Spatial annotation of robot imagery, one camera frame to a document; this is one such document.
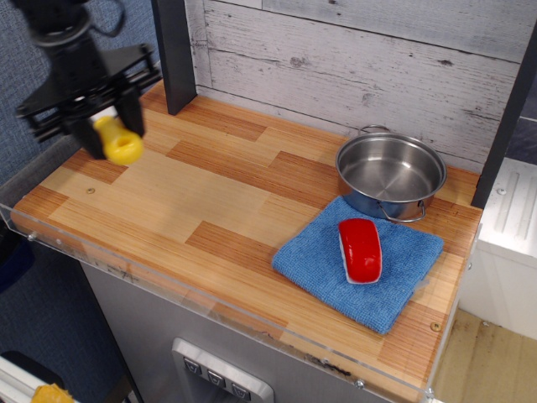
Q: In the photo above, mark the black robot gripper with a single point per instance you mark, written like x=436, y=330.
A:
x=84, y=81

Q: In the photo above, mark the white knife with yellow handle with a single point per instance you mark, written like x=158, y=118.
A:
x=120, y=145

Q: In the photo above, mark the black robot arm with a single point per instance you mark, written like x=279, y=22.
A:
x=47, y=18

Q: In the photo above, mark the clear acrylic table guard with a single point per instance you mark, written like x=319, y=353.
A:
x=218, y=191

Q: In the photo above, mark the grey toy fridge cabinet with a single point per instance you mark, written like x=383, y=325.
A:
x=304, y=350

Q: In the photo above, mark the blue microfibre cloth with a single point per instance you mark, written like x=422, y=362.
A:
x=312, y=260

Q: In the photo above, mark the silver dispenser button panel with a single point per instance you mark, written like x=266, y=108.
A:
x=193, y=360

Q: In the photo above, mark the red and white toy sushi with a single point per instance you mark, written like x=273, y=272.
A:
x=360, y=251

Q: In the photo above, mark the stainless steel pot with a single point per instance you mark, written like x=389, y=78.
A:
x=389, y=175

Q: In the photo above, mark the white ribbed side cabinet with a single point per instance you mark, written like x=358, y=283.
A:
x=500, y=283

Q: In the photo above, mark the dark grey left post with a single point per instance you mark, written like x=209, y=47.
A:
x=173, y=37

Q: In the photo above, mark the dark grey post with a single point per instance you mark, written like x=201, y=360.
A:
x=173, y=37
x=508, y=123

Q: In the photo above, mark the dark grey right post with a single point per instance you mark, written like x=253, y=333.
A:
x=508, y=123

